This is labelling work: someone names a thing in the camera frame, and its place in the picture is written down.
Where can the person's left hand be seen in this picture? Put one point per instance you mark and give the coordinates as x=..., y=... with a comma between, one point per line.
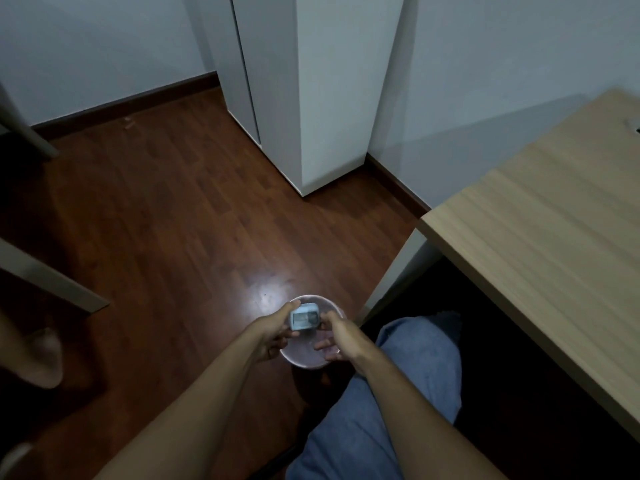
x=267, y=332

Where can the person's right hand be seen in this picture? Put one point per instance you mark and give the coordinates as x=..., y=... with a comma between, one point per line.
x=350, y=339

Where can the person's left thumb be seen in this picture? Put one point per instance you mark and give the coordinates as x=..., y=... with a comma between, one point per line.
x=288, y=310

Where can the person's right thumb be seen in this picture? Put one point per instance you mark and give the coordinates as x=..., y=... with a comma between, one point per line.
x=331, y=319

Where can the small light blue box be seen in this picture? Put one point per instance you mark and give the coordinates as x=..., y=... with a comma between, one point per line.
x=304, y=317

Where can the person's right forearm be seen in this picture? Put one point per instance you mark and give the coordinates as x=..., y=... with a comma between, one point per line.
x=425, y=424

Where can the person's left forearm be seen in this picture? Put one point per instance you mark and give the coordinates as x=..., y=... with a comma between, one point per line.
x=190, y=419

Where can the round clear plastic container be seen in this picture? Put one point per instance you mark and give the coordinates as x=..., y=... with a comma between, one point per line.
x=307, y=357

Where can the person's blue jeans leg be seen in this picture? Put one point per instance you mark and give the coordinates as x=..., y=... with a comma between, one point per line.
x=395, y=394

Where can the white wardrobe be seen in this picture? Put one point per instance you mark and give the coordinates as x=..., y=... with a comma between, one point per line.
x=310, y=89

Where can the light wooden desk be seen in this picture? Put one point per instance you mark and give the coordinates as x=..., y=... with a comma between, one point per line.
x=550, y=234

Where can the grey furniture board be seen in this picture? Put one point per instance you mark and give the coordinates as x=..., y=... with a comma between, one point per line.
x=45, y=279
x=25, y=129

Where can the dark brown baseboard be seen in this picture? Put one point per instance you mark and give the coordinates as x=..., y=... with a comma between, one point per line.
x=125, y=105

